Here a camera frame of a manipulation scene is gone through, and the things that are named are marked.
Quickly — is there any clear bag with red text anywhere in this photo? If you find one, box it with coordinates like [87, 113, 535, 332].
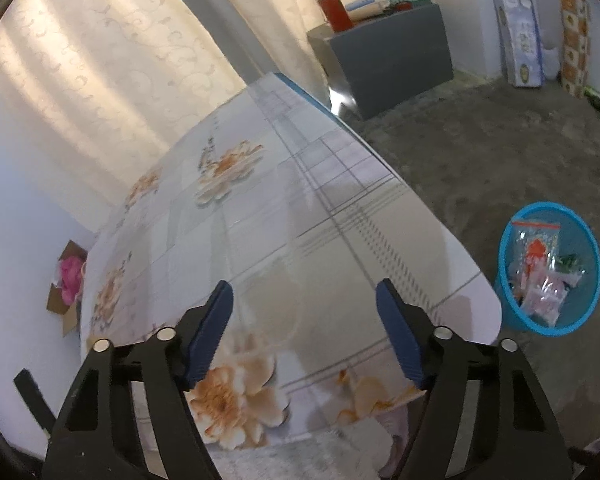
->
[520, 268, 568, 327]

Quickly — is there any snack bag with red label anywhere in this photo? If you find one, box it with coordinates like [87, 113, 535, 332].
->
[508, 219, 560, 302]

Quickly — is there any blue plastic trash basket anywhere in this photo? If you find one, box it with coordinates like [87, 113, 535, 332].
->
[494, 202, 600, 337]

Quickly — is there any cardboard box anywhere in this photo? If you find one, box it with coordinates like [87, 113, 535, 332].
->
[46, 240, 87, 337]

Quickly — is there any pink fluffy item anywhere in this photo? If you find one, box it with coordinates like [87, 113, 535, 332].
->
[59, 256, 84, 307]

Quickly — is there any floral plastic tablecloth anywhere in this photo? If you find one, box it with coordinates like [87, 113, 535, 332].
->
[80, 73, 502, 451]

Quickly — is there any cream patterned curtain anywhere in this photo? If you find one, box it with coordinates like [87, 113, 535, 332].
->
[0, 0, 397, 206]

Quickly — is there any blue white patterned box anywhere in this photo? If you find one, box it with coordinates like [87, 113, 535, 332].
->
[493, 0, 544, 89]

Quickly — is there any grey cabinet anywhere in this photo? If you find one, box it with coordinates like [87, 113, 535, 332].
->
[308, 3, 454, 119]

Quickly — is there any orange patterned roll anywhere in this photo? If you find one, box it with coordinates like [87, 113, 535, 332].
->
[559, 0, 591, 98]

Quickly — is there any red thermos bottle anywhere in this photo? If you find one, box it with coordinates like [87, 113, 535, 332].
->
[317, 0, 354, 34]

